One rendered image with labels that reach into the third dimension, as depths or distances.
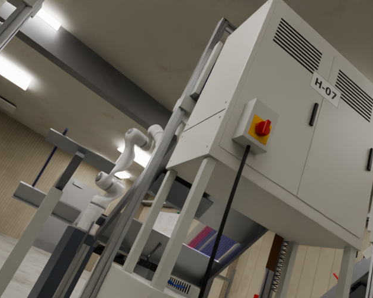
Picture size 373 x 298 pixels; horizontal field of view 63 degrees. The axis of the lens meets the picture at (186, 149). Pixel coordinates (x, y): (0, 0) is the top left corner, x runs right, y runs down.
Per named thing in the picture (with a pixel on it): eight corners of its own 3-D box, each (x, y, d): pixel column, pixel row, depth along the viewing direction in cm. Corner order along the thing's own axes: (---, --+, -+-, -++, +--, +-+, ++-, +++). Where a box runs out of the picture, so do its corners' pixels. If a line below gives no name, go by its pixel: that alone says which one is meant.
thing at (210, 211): (135, 192, 142) (137, 185, 147) (241, 249, 162) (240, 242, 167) (176, 141, 130) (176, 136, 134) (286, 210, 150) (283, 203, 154)
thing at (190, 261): (99, 236, 158) (100, 232, 161) (199, 283, 178) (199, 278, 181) (117, 213, 151) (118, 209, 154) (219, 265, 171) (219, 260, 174)
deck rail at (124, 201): (93, 239, 156) (96, 230, 161) (96, 241, 156) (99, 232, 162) (172, 139, 129) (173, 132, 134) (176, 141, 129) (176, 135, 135)
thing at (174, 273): (96, 241, 156) (99, 231, 163) (198, 288, 176) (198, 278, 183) (97, 239, 156) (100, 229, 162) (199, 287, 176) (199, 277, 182)
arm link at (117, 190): (86, 201, 210) (103, 171, 219) (106, 213, 221) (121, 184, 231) (95, 204, 202) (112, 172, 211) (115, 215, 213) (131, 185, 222)
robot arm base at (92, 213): (67, 224, 206) (81, 200, 213) (91, 236, 214) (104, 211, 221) (74, 227, 191) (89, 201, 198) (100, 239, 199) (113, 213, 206)
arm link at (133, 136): (113, 196, 213) (96, 185, 203) (106, 192, 222) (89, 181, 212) (151, 138, 227) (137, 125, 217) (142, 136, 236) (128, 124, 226)
